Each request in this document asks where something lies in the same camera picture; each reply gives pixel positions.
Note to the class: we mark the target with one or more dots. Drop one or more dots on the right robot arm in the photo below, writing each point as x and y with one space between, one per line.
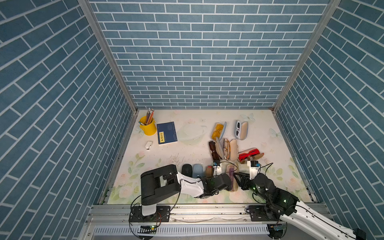
284 206

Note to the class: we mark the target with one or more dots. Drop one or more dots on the red frame sunglasses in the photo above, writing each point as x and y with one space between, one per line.
247 153

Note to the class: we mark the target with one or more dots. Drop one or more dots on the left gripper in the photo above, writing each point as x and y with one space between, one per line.
227 188

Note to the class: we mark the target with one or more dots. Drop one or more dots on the blue case yellow glasses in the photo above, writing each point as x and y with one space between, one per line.
225 125

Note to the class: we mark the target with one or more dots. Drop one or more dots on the light blue case white sunglasses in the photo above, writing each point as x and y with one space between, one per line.
244 130

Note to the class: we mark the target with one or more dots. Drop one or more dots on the grey case tortoise sunglasses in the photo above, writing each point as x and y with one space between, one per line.
219 150

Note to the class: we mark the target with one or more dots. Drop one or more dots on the black glasses case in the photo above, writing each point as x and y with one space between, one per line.
187 170

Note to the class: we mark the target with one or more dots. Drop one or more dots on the yellow pencil cup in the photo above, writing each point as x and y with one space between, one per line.
148 129

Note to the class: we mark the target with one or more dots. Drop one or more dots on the flag pattern glasses case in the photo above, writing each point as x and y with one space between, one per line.
234 150

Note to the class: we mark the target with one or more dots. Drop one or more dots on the dark blue book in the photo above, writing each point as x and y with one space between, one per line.
166 133

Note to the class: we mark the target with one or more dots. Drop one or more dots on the coloured pencils bundle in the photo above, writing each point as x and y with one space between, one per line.
149 116

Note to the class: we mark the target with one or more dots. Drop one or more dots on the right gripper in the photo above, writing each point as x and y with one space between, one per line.
243 180

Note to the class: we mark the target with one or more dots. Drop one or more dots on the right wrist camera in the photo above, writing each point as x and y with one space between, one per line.
254 168

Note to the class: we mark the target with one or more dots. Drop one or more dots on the tortoise brown sunglasses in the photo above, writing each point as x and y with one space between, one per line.
214 154

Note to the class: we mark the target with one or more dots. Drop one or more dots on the thin amber frame glasses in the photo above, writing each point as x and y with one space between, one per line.
227 149

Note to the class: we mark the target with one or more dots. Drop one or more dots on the white frame sunglasses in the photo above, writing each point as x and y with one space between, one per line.
238 130

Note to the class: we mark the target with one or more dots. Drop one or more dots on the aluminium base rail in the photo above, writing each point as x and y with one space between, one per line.
195 222

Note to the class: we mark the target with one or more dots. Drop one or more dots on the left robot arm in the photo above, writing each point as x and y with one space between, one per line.
162 183

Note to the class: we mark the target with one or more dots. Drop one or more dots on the plaid beige glasses case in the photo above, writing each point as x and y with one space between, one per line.
209 172

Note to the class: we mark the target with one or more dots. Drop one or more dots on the light blue denim case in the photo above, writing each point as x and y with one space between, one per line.
198 171

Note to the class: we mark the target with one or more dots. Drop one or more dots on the yellow tinted glasses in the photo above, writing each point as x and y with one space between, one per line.
217 131

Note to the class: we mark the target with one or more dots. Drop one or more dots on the beige case purple glasses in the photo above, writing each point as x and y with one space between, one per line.
235 182

